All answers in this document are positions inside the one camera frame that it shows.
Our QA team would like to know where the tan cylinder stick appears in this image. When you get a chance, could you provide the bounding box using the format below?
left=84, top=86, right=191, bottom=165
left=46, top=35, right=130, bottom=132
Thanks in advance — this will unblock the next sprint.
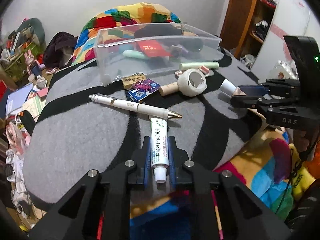
left=159, top=82, right=179, bottom=96

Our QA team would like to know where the grey green plush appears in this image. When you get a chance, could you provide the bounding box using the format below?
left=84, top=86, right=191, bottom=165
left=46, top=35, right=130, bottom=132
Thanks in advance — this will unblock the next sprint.
left=17, top=18, right=45, bottom=46

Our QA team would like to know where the black clothing pile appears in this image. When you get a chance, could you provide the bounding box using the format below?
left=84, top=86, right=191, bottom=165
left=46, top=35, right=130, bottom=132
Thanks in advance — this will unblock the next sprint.
left=134, top=23, right=182, bottom=38

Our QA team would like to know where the colourful patchwork quilt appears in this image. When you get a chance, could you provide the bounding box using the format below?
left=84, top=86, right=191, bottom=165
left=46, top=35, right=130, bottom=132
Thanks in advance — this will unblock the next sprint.
left=72, top=2, right=181, bottom=65

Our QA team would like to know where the grey black blanket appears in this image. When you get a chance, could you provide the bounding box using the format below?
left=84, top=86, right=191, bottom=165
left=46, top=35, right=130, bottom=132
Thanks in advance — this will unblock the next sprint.
left=23, top=51, right=261, bottom=211

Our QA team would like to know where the braided rope toy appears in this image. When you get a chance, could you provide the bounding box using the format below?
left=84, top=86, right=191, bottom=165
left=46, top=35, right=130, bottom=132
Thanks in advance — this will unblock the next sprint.
left=175, top=65, right=210, bottom=78

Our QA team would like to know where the white tape roll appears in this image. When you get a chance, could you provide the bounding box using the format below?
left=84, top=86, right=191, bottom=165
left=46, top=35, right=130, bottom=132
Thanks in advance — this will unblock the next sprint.
left=177, top=69, right=207, bottom=97

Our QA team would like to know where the red cigarette box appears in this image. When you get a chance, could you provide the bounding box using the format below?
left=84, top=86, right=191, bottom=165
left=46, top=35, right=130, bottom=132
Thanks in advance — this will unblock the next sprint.
left=137, top=40, right=171, bottom=57

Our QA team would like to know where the white ointment tube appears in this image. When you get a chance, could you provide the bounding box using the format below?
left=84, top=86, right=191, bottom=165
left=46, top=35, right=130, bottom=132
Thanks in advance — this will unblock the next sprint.
left=150, top=118, right=169, bottom=184

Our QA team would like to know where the white gold pen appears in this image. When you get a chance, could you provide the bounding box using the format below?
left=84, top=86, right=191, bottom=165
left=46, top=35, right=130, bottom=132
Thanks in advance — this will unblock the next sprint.
left=88, top=94, right=182, bottom=119

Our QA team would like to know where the wooden wardrobe shelf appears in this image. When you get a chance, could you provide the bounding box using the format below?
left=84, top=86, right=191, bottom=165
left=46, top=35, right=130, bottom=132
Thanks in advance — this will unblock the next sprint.
left=220, top=0, right=276, bottom=59

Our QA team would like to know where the dark purple clothing pile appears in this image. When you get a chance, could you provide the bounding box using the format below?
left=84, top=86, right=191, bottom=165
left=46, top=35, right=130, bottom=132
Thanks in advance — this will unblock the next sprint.
left=43, top=31, right=78, bottom=69

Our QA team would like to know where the blue purple packet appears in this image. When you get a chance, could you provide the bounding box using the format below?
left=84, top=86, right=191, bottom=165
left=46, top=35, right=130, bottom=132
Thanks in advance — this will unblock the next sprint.
left=126, top=79, right=161, bottom=103

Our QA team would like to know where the blue notebook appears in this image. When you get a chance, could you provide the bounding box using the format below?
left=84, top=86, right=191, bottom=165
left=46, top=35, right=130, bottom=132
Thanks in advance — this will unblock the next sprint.
left=5, top=83, right=34, bottom=116

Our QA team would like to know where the teal tube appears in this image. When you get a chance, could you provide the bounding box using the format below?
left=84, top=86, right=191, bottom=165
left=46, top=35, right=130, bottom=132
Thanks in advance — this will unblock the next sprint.
left=122, top=50, right=156, bottom=60

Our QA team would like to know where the clear plastic storage bin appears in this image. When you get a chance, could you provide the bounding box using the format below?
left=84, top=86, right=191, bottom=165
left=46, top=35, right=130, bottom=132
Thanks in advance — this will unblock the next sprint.
left=94, top=23, right=222, bottom=86

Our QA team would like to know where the tan eraser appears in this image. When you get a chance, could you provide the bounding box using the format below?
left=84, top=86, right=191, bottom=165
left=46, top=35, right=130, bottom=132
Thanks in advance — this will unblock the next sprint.
left=122, top=73, right=146, bottom=90

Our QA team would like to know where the light green roll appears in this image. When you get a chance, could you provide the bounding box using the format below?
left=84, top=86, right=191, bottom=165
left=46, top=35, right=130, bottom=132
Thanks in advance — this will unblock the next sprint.
left=179, top=62, right=219, bottom=70

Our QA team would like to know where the rabbit figurine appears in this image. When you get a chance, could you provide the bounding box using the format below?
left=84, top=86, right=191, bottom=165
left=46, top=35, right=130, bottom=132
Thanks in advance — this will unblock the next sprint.
left=24, top=49, right=42, bottom=79

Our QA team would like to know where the pink cosmetic tube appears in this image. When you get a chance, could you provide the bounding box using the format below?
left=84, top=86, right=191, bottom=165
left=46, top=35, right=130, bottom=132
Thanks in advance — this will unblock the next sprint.
left=219, top=79, right=246, bottom=97

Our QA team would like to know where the green clutter basket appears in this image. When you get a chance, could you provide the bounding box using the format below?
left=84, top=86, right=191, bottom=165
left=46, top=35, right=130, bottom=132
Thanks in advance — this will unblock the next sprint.
left=1, top=41, right=43, bottom=76

